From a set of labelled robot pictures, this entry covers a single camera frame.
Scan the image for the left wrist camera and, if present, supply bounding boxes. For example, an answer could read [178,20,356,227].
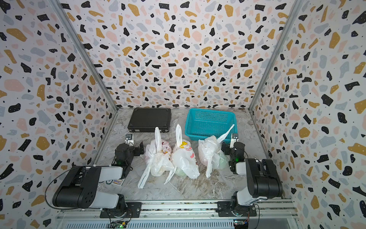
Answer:
[125,134,134,146]

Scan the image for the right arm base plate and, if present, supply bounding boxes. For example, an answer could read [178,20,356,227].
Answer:
[216,201,257,217]

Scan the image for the playing card box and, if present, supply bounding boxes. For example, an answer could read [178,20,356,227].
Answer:
[112,179,124,186]

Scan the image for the aluminium front rail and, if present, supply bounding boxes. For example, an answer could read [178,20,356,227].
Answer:
[55,199,302,229]

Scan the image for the white plastic bag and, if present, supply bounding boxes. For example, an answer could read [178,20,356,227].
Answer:
[138,127,174,189]
[165,124,200,184]
[198,124,235,178]

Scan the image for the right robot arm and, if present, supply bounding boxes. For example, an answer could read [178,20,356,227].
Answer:
[218,142,283,216]

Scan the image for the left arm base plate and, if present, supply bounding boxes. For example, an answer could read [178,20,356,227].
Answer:
[100,202,142,219]

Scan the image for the black hard case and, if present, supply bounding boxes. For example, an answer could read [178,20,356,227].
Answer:
[127,108,172,133]

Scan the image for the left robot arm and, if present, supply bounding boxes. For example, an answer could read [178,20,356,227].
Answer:
[52,143,144,218]

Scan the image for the teal plastic basket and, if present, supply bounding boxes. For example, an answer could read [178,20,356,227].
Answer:
[185,108,238,143]

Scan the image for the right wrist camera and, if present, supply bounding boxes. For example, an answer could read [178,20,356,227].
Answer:
[230,133,239,145]

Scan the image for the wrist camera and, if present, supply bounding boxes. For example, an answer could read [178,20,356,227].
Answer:
[125,134,134,146]
[230,133,239,145]

